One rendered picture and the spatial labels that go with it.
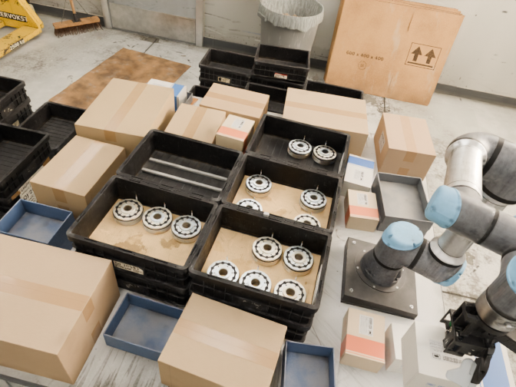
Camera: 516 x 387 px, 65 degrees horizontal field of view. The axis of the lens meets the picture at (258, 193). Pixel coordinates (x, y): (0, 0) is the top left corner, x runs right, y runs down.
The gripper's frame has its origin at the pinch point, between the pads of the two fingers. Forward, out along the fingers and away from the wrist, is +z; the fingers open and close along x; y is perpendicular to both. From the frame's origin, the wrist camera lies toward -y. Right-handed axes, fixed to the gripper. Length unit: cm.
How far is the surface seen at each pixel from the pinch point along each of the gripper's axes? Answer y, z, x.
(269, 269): 45, 28, -32
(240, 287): 52, 18, -17
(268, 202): 51, 28, -63
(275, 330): 39.3, 25.2, -10.1
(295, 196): 41, 28, -69
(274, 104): 69, 74, -205
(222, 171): 73, 28, -74
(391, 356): 2.3, 35.1, -16.2
